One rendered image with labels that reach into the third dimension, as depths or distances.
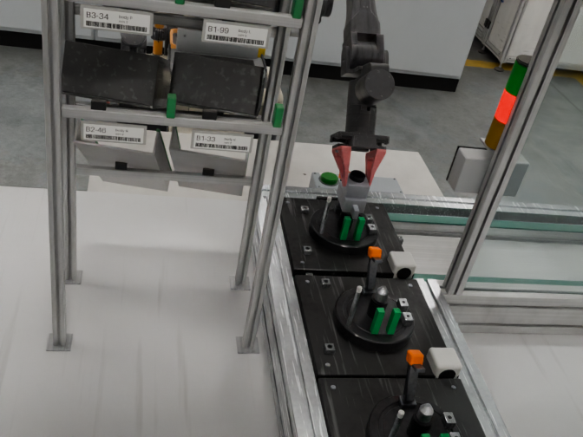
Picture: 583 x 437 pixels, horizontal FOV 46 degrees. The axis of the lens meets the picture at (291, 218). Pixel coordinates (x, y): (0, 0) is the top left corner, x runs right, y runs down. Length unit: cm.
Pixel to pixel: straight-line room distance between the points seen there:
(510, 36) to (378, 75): 425
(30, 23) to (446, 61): 261
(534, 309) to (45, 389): 92
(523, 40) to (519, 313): 425
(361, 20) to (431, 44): 333
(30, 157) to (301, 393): 251
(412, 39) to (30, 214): 345
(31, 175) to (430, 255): 216
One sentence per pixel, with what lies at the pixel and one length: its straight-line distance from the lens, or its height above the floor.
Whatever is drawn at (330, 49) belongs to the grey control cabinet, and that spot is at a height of 21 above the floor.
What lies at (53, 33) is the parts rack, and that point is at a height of 142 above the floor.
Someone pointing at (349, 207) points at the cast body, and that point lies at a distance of 132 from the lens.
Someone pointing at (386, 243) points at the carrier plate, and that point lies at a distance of 140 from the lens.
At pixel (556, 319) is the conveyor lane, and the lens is 150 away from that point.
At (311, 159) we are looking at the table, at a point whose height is 86.
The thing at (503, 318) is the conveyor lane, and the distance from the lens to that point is 144.
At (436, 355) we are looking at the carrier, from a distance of 116.
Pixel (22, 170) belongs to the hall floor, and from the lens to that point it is 330.
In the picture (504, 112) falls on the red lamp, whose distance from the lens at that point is 119.
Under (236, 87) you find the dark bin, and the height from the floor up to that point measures 134.
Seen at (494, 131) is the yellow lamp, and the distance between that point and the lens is 120.
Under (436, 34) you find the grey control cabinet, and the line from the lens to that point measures 466.
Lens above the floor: 176
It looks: 34 degrees down
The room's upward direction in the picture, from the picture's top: 12 degrees clockwise
